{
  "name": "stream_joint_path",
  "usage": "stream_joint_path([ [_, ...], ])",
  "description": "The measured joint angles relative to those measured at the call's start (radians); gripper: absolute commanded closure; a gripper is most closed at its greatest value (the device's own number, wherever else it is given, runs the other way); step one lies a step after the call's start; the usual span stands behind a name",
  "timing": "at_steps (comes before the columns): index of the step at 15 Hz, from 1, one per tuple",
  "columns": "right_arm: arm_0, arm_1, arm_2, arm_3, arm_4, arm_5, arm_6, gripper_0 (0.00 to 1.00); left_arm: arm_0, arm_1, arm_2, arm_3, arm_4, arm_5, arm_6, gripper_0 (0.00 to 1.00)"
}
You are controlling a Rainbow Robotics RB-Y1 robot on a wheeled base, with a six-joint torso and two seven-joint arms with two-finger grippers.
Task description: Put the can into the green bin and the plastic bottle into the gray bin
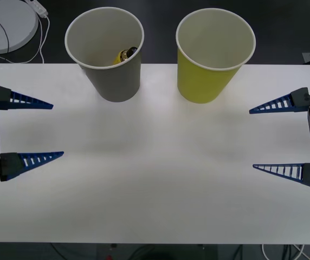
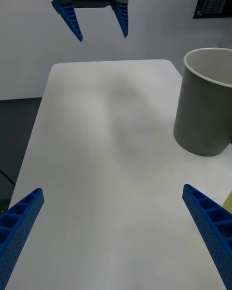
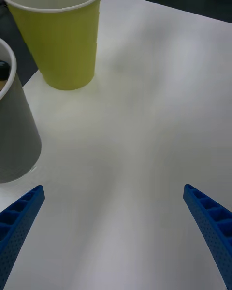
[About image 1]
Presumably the white cable under table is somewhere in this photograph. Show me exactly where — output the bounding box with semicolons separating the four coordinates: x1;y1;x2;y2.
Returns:
261;243;310;260

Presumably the grey plastic waste bin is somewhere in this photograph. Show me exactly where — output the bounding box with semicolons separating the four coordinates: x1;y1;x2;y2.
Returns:
64;7;145;103

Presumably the yellow bottle with black cap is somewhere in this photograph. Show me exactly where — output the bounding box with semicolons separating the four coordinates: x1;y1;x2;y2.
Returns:
112;46;138;66

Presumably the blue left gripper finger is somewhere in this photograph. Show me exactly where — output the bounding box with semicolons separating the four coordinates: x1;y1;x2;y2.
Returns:
0;151;65;183
0;84;55;111

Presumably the white power strip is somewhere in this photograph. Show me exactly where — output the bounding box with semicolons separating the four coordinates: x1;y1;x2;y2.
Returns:
24;0;49;18

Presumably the yellow-green plastic waste bin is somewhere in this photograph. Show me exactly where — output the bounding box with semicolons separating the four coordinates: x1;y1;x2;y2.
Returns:
175;7;256;104

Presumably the round pale grey floor base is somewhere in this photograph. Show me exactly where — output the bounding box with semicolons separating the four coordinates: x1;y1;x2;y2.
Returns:
0;0;40;55

